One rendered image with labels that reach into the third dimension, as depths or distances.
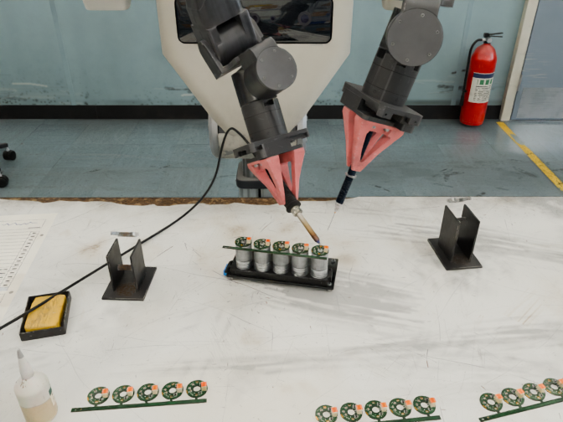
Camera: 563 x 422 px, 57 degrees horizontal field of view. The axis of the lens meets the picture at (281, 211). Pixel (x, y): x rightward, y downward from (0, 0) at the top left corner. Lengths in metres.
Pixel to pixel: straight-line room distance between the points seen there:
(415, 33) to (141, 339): 0.49
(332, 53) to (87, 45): 2.58
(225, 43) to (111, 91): 2.81
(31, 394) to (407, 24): 0.54
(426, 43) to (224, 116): 0.61
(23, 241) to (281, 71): 0.52
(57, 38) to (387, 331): 3.09
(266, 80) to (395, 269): 0.35
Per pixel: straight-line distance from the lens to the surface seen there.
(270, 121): 0.75
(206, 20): 0.74
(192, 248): 0.86
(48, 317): 0.76
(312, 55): 1.05
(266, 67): 0.69
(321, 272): 0.74
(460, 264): 0.85
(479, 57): 3.35
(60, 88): 3.64
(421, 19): 0.58
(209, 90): 1.08
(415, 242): 0.89
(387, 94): 0.65
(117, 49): 3.44
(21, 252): 0.93
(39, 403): 0.63
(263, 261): 0.75
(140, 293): 0.78
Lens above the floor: 1.24
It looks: 31 degrees down
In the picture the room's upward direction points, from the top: straight up
